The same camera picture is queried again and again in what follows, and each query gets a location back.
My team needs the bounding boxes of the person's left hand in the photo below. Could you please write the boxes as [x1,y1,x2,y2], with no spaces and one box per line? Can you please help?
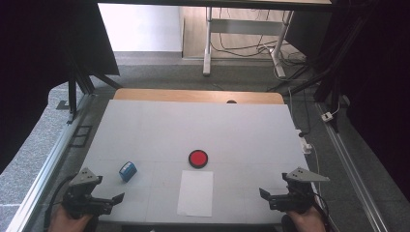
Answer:
[47,206,95,232]

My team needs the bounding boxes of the black floor bracket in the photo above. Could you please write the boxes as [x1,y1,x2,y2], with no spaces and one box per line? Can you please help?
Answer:
[69,125,94,149]

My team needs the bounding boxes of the black floor cables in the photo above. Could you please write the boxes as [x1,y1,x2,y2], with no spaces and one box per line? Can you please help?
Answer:
[210,7,312,93]

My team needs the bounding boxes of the person's right hand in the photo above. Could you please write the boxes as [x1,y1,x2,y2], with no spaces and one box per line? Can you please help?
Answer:
[287,206,327,232]

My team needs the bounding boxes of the aluminium rail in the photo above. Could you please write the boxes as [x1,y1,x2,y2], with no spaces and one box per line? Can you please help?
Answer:
[314,101,389,232]
[5,93,95,232]

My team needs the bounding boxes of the black curtain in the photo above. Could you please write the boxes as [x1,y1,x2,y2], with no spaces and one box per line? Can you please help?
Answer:
[284,0,410,202]
[0,0,121,173]

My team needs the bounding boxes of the white desk frame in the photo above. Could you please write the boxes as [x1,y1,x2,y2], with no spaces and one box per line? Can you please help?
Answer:
[202,7,295,78]

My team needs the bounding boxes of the white power strip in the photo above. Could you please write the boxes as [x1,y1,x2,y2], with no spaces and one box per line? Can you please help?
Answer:
[295,129,313,155]

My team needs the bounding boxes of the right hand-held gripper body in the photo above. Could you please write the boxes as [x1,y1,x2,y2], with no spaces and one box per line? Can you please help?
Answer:
[270,166,331,215]

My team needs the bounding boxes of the black metal stand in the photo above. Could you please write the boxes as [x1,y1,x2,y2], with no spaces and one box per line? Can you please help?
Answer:
[56,47,124,126]

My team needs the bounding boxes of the blue stamp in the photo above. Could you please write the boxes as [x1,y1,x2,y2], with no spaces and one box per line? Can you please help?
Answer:
[118,160,138,184]

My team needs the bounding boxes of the red ink pad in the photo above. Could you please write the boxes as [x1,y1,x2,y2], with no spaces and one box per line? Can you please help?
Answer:
[188,149,209,169]

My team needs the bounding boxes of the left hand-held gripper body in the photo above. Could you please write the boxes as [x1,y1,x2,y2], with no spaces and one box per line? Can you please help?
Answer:
[62,166,114,220]

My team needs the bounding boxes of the white paper sheet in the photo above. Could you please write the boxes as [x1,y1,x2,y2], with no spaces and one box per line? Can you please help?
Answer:
[176,169,215,218]

